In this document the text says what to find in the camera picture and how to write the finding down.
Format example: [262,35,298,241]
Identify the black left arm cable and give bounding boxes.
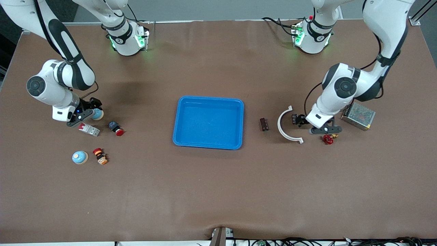
[303,32,383,117]

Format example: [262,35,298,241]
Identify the grey metal post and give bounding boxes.
[209,227,235,246]

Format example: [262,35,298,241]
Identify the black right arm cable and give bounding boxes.
[79,80,99,100]

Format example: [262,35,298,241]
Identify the blue plastic tray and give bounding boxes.
[172,96,244,150]

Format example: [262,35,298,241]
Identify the white and red circuit breaker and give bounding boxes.
[78,123,100,137]

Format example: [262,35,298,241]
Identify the red and orange emergency button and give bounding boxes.
[93,148,109,165]

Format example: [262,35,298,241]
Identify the white curved plastic bracket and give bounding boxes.
[277,106,304,144]

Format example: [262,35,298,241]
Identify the black right base cable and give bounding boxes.
[121,2,151,24]

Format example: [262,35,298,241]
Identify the red push button switch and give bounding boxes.
[108,121,125,137]

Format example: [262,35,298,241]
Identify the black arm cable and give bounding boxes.
[79,80,99,100]
[303,32,383,117]

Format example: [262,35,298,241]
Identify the metal mesh power supply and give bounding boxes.
[341,102,376,131]

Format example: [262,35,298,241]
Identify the black left base cables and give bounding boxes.
[262,16,309,37]

